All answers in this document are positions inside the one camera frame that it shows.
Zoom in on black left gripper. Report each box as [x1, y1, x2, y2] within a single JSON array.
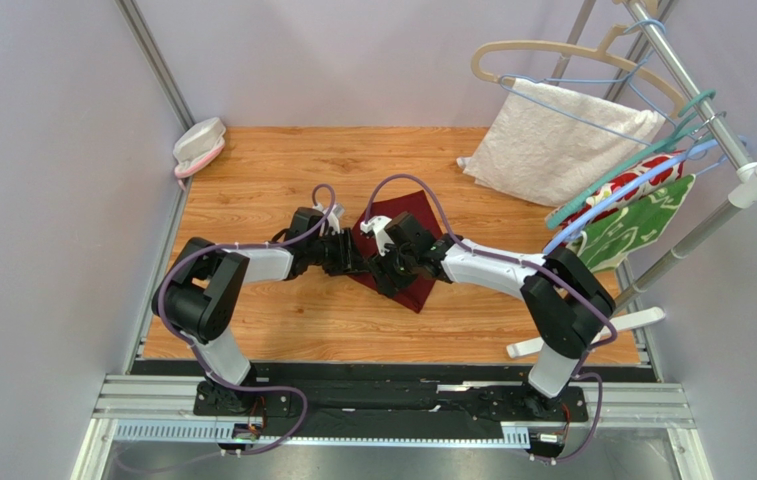
[[306, 227, 368, 277]]

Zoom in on dark red cloth napkin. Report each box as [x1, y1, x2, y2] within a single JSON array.
[[352, 190, 444, 314]]

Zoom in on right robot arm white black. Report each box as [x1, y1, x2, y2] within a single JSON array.
[[360, 212, 615, 400]]

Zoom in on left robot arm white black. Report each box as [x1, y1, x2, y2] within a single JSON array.
[[151, 206, 367, 413]]

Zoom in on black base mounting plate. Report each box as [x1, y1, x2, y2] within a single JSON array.
[[131, 359, 659, 444]]

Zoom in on white textured hanging cloth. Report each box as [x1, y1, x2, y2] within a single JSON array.
[[457, 92, 662, 207]]

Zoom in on white pink folded cloth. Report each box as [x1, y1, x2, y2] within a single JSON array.
[[173, 117, 226, 180]]

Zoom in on green white patterned cloth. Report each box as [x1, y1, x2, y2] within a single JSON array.
[[566, 175, 697, 273]]

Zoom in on red flower patterned cloth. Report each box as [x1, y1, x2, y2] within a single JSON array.
[[557, 151, 684, 228]]

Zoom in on beige clothes hanger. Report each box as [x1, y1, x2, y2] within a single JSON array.
[[470, 24, 687, 110]]

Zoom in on teal clothes hanger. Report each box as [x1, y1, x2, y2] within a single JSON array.
[[545, 89, 717, 230]]

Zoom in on blue clothes hanger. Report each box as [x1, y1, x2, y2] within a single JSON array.
[[543, 140, 718, 254]]

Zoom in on silver white clothes rack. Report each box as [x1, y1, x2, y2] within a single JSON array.
[[455, 0, 757, 361]]

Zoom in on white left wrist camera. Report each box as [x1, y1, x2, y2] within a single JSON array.
[[324, 203, 345, 234]]

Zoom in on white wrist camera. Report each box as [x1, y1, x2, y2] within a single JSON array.
[[360, 215, 394, 256], [324, 203, 345, 234]]

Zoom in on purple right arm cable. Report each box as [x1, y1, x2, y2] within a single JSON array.
[[363, 174, 619, 465]]

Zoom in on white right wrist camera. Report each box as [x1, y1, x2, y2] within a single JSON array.
[[360, 215, 394, 256]]

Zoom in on light blue wire hanger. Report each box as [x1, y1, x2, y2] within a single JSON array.
[[494, 19, 675, 145]]

